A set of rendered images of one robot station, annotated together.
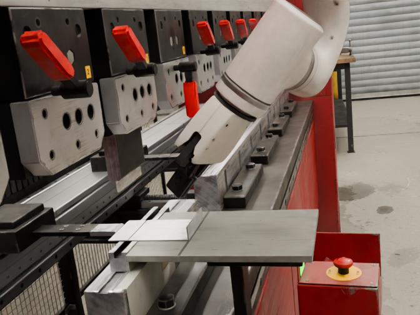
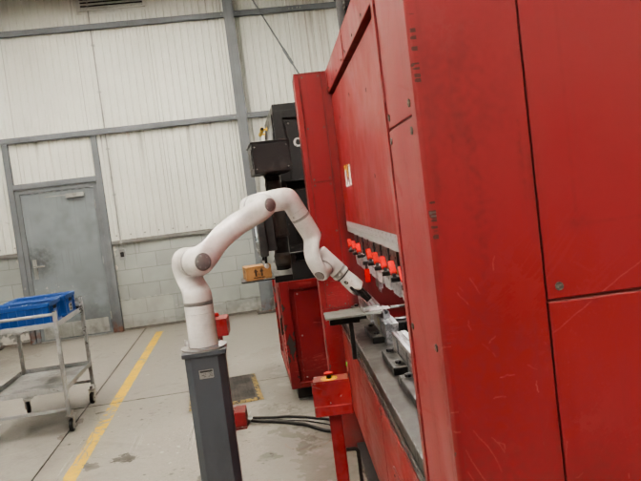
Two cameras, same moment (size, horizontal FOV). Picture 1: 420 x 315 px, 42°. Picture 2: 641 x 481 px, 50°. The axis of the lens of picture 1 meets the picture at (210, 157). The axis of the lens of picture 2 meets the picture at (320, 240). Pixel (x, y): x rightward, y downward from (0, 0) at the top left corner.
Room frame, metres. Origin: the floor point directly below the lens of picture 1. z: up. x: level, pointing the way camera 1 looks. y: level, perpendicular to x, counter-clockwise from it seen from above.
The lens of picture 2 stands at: (3.81, -1.12, 1.57)
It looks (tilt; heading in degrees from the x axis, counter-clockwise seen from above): 4 degrees down; 162
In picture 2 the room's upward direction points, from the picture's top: 7 degrees counter-clockwise
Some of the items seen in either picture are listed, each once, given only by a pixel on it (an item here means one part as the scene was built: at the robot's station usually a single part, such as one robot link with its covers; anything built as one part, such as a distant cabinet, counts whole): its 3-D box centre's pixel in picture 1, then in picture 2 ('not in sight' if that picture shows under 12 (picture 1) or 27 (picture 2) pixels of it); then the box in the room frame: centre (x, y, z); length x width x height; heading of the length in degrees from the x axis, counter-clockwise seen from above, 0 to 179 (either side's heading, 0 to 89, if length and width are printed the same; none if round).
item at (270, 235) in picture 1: (228, 234); (351, 313); (0.77, -0.01, 1.00); 0.26 x 0.18 x 0.01; 75
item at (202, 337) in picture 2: not in sight; (201, 325); (0.97, -0.75, 1.09); 0.19 x 0.19 x 0.18
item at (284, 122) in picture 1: (279, 125); not in sight; (2.15, -0.29, 0.89); 0.30 x 0.05 x 0.03; 165
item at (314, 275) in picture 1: (341, 275); (332, 387); (1.08, -0.26, 0.75); 0.20 x 0.16 x 0.18; 160
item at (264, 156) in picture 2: not in sight; (275, 208); (-0.52, 0.01, 1.53); 0.51 x 0.25 x 0.85; 170
